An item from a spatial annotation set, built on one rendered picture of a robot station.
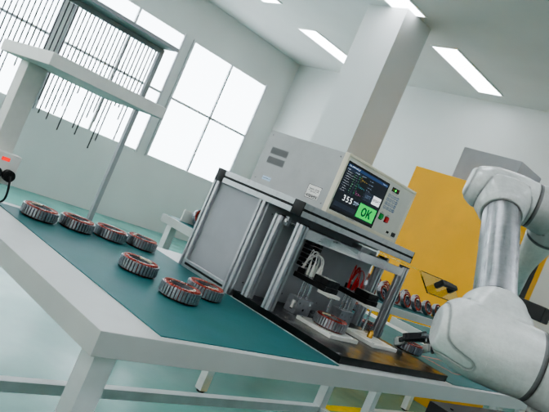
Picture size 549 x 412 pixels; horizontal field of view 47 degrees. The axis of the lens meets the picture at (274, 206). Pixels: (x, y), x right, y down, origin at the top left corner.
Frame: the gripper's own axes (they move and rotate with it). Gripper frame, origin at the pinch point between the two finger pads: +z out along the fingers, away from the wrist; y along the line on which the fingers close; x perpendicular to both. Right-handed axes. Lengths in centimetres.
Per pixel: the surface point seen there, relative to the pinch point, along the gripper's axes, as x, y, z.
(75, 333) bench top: -46, -137, -60
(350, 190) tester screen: 31, -59, -31
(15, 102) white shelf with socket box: 25, -161, -5
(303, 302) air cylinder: -4, -58, -12
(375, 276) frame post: 21.0, -20.6, -1.2
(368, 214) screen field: 30, -45, -25
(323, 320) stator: -12, -57, -23
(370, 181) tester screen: 38, -51, -32
